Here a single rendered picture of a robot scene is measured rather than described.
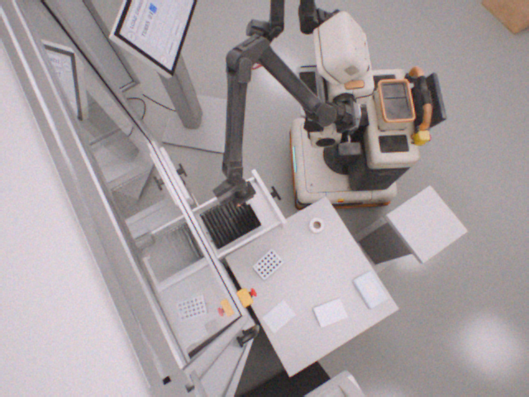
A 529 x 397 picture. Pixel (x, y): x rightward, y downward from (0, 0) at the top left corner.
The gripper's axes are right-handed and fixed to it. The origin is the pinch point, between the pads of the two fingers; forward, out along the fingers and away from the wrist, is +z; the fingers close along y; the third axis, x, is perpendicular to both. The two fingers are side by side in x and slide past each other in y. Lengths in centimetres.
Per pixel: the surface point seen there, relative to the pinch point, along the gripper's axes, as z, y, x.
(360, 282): 19, 28, -55
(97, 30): 34, -26, 161
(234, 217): 8.0, -7.5, -3.0
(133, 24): -19, -5, 91
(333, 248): 23, 26, -36
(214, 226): 7.8, -17.0, -1.9
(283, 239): 22.7, 7.8, -20.1
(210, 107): 92, 19, 109
